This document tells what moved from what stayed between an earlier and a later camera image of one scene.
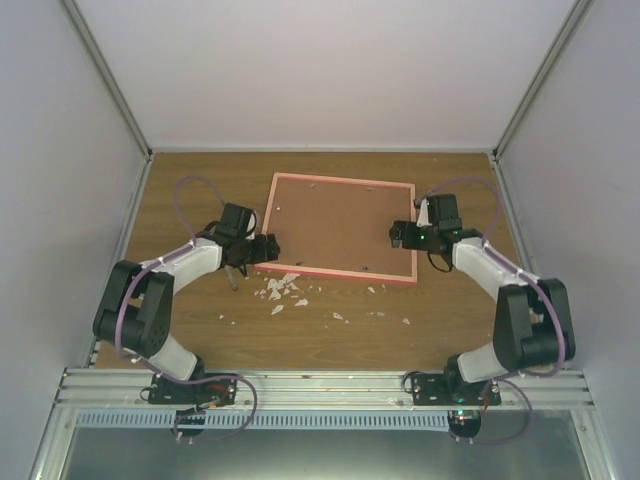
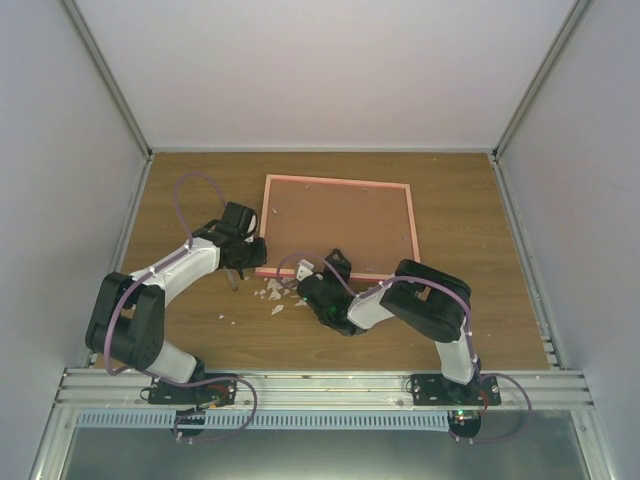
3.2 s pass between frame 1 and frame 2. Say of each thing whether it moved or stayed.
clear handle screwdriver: stayed
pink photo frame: stayed
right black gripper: moved
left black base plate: stayed
